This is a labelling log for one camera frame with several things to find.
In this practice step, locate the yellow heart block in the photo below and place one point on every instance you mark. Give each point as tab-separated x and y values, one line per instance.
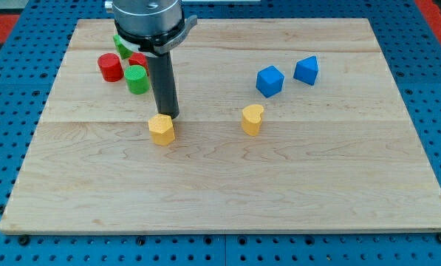
252	119

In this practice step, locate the wooden board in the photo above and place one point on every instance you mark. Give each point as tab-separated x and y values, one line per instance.
341	156

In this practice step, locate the green cylinder block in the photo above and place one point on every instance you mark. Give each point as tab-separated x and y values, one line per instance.
137	79

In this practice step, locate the blue triangular block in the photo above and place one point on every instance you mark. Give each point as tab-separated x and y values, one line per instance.
306	70

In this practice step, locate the yellow hexagon block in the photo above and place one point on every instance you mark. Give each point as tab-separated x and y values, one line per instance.
161	129

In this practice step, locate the red block behind rod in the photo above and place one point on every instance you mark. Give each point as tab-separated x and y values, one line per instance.
138	59

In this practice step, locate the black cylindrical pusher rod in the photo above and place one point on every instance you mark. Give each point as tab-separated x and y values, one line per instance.
163	84

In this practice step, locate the red cylinder block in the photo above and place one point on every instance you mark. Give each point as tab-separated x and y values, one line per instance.
110	67

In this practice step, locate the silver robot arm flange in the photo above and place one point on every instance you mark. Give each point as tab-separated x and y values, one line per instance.
153	27

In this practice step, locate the green block behind arm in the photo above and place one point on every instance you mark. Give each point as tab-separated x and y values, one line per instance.
123	52

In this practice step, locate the blue cube block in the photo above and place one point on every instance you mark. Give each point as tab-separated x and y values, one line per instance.
269	81

